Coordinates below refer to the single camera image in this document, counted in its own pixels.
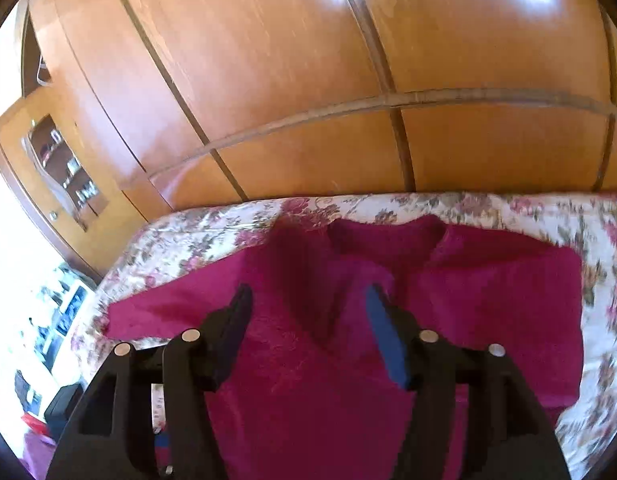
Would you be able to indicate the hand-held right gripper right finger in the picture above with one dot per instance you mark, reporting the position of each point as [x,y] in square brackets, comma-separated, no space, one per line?
[386,340]

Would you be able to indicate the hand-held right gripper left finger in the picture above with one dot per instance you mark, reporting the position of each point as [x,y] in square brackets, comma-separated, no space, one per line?
[234,334]

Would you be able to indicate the dark red knit sweater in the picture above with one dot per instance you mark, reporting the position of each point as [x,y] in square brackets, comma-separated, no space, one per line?
[313,400]

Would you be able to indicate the wooden glass-door cabinet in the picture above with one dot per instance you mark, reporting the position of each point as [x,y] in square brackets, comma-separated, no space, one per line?
[88,245]

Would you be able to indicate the black box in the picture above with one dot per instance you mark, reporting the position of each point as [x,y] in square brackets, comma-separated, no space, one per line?
[63,407]

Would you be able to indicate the floral bedspread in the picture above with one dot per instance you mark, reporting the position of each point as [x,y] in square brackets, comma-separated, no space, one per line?
[603,320]

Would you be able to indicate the purple cloth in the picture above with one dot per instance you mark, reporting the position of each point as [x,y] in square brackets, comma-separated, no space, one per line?
[36,455]

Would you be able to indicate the wooden wardrobe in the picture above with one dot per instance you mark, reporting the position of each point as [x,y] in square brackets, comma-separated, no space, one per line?
[288,60]

